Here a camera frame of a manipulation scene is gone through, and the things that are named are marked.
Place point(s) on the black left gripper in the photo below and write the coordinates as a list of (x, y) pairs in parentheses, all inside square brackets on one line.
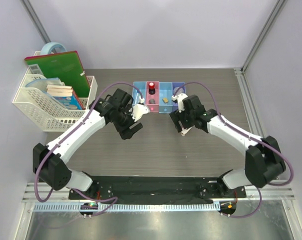
[(125, 132)]

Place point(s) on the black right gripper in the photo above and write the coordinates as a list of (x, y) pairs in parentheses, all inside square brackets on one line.
[(176, 117)]

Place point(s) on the pink staple remover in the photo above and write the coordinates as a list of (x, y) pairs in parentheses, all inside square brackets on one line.
[(185, 131)]

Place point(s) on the clear paperclip jar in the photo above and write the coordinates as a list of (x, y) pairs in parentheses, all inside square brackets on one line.
[(178, 90)]

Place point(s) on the blue grey pencil sharpener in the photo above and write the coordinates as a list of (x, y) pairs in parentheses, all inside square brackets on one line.
[(152, 101)]

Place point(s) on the pink drawer box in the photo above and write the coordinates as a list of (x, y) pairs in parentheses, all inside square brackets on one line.
[(152, 96)]

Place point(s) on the red black stamp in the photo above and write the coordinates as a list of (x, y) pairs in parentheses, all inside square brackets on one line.
[(151, 88)]

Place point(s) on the light blue drawer box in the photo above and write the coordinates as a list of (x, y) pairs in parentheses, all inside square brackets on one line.
[(142, 86)]

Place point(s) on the purple drawer box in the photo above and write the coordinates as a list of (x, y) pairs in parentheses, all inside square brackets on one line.
[(175, 84)]

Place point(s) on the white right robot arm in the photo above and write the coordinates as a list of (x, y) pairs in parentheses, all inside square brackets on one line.
[(262, 162)]

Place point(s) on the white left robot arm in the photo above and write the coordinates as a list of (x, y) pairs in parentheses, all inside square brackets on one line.
[(50, 161)]

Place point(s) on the stack of notebooks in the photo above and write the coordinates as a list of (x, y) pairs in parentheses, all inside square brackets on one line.
[(59, 90)]

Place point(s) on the green folder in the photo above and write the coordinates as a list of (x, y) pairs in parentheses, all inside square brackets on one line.
[(66, 66)]

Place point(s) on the white mesh file organizer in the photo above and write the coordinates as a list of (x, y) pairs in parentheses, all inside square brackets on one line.
[(45, 111)]

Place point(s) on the clear blue plastic pouch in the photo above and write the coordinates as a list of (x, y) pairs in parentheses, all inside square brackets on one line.
[(42, 83)]

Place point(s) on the light blue tape roll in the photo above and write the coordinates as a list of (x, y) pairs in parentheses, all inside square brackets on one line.
[(49, 47)]

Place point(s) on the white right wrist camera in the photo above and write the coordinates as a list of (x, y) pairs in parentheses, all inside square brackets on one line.
[(179, 100)]

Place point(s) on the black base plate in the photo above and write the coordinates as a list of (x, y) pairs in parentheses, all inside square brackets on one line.
[(155, 190)]

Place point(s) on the white slotted cable duct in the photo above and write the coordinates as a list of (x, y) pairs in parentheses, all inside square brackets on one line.
[(117, 208)]

